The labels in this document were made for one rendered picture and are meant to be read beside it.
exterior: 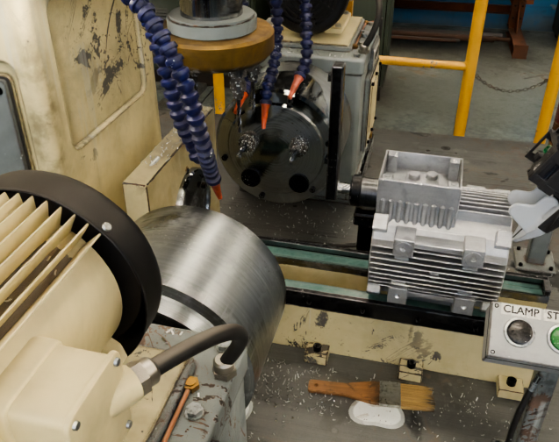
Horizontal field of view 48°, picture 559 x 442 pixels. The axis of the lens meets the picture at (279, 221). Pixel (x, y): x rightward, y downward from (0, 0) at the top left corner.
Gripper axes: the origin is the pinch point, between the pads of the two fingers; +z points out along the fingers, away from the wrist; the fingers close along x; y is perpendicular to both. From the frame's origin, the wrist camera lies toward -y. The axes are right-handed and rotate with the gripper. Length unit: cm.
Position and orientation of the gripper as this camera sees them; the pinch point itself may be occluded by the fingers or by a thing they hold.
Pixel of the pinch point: (523, 236)
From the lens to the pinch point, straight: 97.6
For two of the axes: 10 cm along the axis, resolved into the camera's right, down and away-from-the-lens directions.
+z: -4.8, 6.6, 5.7
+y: -8.4, -5.3, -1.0
